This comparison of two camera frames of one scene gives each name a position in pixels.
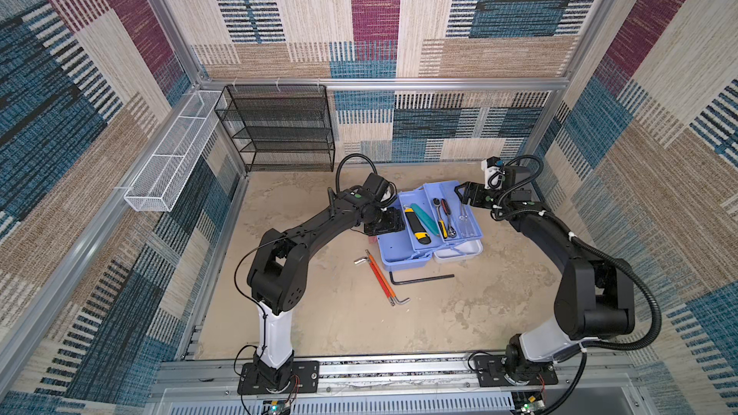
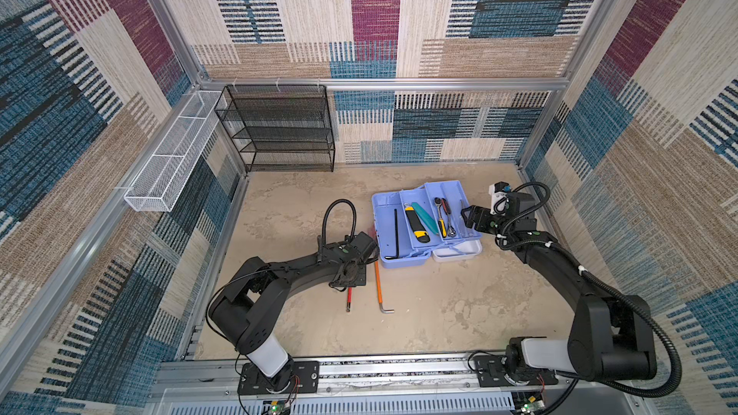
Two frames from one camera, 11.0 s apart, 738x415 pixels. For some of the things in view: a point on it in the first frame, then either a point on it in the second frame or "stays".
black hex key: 419,280 → 396,256
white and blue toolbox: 438,226 stays
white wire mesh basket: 155,186 stays
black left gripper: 393,220 → 361,277
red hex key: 365,259 → 349,299
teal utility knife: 426,219 stays
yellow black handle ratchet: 441,224 stays
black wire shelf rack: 280,128 stays
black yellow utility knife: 416,226 stays
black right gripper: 478,189 → 482,212
